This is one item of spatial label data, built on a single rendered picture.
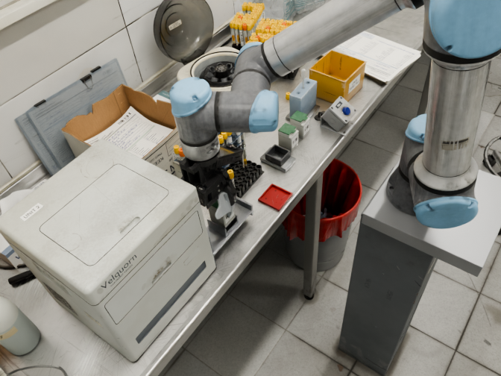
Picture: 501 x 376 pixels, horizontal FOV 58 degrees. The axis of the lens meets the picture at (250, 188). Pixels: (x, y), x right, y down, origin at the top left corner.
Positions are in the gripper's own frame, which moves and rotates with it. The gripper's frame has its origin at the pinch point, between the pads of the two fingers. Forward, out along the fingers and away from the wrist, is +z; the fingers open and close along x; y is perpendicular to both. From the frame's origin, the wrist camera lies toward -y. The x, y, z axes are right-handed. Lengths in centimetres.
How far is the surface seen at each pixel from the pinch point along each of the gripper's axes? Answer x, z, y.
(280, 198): 5.1, 11.2, -17.4
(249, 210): 2.4, 7.4, -7.2
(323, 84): -6, 5, -60
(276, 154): -4.4, 10.0, -29.6
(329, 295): 11, 99, -43
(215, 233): -0.3, 7.3, 3.4
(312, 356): 19, 99, -16
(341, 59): -7, 4, -73
